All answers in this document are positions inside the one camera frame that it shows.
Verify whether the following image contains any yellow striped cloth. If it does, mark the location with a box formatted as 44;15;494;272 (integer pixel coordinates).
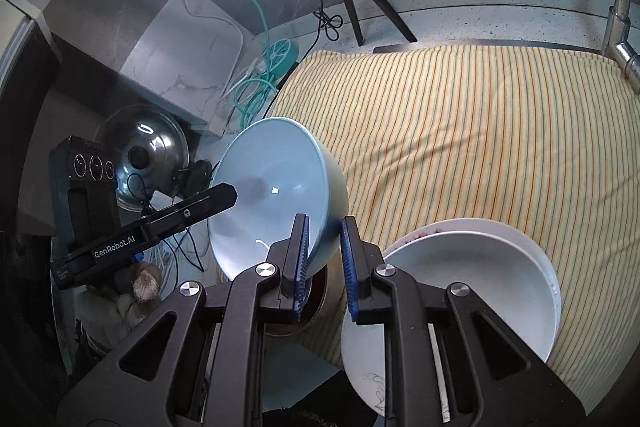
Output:
265;44;640;408

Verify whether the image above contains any thin black cable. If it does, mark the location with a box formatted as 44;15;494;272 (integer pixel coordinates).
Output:
125;172;213;273

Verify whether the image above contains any white cable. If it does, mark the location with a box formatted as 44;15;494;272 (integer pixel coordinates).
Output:
90;0;246;108

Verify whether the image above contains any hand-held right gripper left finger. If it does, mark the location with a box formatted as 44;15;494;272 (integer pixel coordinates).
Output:
57;213;311;427

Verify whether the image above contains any teal hose reel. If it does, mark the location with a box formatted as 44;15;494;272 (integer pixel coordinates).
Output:
262;38;299;80

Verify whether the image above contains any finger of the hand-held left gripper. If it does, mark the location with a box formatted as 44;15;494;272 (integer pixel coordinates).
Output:
142;183;238;240

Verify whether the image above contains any small black device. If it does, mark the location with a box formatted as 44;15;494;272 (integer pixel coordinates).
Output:
175;159;213;198

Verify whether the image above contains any steel pot lid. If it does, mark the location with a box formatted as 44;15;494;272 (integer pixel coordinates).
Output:
102;104;190;210

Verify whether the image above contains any light blue bowl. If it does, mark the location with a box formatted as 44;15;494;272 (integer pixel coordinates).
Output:
207;117;349;282

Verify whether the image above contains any plain white plate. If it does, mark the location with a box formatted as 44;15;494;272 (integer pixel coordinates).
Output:
341;231;558;418

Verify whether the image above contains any chrome faucet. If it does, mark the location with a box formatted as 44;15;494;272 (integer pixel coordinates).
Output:
602;0;640;95

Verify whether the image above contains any red steel bowl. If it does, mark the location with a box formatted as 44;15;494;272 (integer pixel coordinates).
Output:
300;269;328;313

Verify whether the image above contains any person's left hand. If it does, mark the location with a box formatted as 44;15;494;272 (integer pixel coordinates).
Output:
75;262;163;348

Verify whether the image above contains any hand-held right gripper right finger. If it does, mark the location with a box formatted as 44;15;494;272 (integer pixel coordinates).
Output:
340;215;586;427

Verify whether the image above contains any floral porcelain bowl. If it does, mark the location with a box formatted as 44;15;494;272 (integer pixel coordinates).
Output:
382;218;563;363

